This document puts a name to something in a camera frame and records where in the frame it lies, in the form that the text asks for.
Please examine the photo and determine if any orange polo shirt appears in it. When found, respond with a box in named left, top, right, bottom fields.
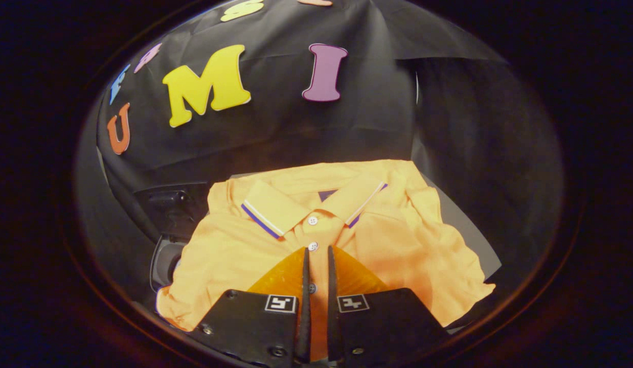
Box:
left=155, top=159, right=496, bottom=361

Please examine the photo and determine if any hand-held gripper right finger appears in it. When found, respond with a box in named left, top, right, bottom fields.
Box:
left=326, top=245, right=451, bottom=365

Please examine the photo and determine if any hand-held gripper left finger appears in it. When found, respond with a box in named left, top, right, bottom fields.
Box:
left=190, top=247, right=312, bottom=366

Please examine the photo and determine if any black backdrop cloth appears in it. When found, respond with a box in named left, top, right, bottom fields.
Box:
left=76, top=0, right=565, bottom=328

